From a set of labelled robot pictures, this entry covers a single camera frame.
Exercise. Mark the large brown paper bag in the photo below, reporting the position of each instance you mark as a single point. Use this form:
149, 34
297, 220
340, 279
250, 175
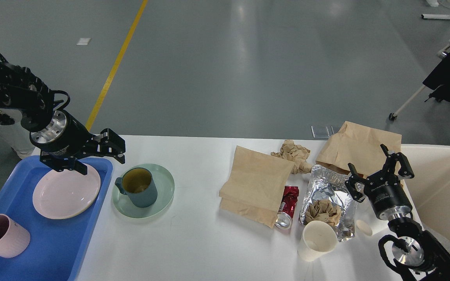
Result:
255, 187

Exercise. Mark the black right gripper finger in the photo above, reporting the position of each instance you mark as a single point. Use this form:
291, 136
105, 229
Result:
353, 179
387, 173

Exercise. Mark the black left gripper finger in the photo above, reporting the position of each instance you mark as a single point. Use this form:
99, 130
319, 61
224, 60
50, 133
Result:
107, 144
62, 164

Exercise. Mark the beige plastic bin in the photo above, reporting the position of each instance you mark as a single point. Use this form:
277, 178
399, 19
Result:
430, 187

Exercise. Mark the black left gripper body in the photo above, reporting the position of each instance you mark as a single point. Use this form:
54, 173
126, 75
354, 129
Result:
63, 137

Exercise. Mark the person in white trousers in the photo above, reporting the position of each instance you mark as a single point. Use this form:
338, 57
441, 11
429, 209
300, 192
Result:
15, 135

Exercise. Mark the rear brown paper bag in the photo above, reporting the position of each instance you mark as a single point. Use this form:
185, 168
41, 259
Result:
359, 145

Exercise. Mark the crumpled brown paper ball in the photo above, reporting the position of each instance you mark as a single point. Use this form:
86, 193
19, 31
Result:
295, 153

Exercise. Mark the blue plastic tray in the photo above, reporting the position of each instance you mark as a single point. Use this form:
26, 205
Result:
57, 246

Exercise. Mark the silver foil bag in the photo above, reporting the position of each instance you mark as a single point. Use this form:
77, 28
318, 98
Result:
327, 184

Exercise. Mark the small white paper cup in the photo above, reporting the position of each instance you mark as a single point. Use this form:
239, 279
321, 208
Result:
364, 227

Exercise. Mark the green plate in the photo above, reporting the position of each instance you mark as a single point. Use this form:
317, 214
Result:
165, 185

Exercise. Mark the crushed red soda can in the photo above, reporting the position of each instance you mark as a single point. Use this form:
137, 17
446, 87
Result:
287, 207

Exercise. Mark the dark teal mug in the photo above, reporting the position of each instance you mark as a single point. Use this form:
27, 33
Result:
138, 184

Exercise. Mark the crumpled paper on foil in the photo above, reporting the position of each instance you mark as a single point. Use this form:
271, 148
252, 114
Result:
323, 211

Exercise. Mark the pink mug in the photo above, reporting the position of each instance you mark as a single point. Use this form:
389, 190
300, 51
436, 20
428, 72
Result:
14, 238

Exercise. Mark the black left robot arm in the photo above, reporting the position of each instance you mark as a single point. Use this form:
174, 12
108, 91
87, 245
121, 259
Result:
21, 90

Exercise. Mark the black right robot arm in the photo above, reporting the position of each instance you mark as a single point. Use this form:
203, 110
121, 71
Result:
410, 250

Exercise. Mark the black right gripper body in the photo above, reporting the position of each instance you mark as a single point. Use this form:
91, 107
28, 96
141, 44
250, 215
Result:
386, 196

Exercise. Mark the pink plate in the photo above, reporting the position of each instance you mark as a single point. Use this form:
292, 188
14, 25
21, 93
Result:
66, 194

